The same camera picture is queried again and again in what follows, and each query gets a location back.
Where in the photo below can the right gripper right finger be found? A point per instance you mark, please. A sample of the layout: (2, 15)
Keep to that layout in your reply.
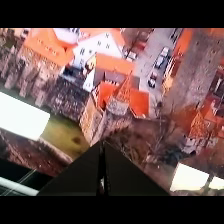
(128, 178)

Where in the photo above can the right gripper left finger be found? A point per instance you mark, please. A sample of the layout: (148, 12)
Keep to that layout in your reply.
(81, 178)

